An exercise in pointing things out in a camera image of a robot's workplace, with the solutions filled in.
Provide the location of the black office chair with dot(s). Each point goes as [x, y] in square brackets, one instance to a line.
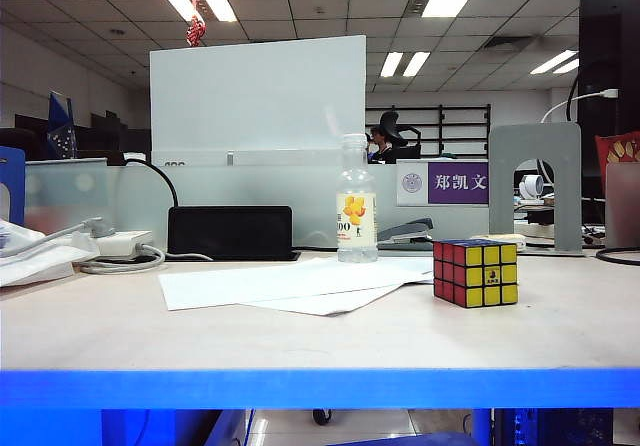
[392, 126]

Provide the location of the black caster wheel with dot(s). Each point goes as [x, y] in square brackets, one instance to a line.
[322, 416]

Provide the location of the frosted desk partition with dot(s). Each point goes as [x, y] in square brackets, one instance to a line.
[280, 191]

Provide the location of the multicoloured Rubik's cube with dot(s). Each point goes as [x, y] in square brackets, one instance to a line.
[492, 276]

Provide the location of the white plastic bag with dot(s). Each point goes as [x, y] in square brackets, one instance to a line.
[30, 261]

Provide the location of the tall black cabinet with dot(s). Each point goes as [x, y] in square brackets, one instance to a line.
[610, 41]

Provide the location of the frosted plastic panel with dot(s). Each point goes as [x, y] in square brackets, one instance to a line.
[622, 206]

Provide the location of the blue flag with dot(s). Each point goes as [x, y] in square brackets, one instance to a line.
[60, 126]

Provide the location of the red gold patterned cushion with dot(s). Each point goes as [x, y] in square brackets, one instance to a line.
[620, 151]

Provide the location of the clear bottle yellow label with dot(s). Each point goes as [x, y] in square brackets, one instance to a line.
[357, 216]

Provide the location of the white board panel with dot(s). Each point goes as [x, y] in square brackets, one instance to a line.
[260, 96]

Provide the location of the black rectangular box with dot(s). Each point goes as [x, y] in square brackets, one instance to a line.
[230, 231]

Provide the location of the purple white name plate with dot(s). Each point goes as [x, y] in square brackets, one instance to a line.
[457, 182]

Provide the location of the large white paper sheet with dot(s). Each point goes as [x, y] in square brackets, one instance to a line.
[250, 283]

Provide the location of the small white box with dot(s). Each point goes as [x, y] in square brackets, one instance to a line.
[520, 241]

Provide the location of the small white fan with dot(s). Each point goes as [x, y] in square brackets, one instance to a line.
[531, 186]

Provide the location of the gray metal bookend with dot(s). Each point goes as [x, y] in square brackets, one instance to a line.
[500, 191]

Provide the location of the black shelf rack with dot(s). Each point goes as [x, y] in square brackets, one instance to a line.
[450, 126]

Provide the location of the blue bookend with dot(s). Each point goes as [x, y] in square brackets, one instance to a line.
[17, 186]

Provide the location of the gray stapler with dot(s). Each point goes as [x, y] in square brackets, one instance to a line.
[405, 231]

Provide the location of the red hanging ornament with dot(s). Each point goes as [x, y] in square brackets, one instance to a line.
[196, 31]

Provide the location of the white power adapter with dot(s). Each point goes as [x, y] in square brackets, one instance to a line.
[125, 242]

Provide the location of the seated person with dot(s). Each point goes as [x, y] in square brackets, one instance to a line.
[380, 152]

